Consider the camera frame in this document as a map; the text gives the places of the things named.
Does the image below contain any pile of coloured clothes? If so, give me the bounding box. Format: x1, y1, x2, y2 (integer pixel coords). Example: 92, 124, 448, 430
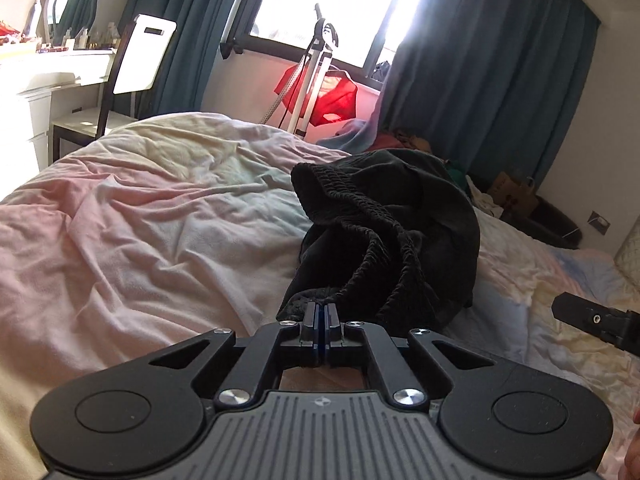
316, 118, 467, 187

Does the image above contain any red garment on hanger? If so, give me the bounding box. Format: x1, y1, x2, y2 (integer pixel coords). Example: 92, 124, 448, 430
273, 65, 358, 127

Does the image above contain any white dressing table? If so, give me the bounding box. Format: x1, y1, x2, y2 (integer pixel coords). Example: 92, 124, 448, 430
1, 50, 115, 172

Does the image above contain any teal right curtain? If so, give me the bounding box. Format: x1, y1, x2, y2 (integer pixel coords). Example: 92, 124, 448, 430
378, 0, 600, 184

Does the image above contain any white-backed dark chair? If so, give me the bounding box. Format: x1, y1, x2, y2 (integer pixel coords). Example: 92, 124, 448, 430
51, 13, 178, 164

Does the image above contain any silver tripod stand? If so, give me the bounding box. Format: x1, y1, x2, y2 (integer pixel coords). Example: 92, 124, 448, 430
260, 3, 340, 138

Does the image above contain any wall power socket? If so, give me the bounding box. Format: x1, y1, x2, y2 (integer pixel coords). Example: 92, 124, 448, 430
588, 211, 611, 235

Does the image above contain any teal curtain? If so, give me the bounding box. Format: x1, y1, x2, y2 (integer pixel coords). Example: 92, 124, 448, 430
378, 0, 600, 184
118, 0, 235, 118

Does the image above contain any dark window frame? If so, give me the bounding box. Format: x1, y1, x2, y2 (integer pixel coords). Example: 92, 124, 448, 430
220, 0, 397, 89

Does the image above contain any black jacket with ribbed hem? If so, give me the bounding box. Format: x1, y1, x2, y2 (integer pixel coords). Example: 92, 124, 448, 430
277, 150, 480, 337

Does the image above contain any vanity mirror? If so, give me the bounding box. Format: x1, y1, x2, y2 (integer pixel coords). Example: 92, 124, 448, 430
44, 0, 98, 46

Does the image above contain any pastel tie-dye bed cover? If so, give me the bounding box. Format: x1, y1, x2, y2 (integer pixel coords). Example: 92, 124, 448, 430
1, 113, 639, 479

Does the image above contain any teal left curtain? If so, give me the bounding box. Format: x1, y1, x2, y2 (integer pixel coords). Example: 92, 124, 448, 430
118, 0, 235, 118

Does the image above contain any brown paper bag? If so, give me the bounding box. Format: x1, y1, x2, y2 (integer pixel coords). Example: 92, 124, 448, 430
488, 171, 538, 218

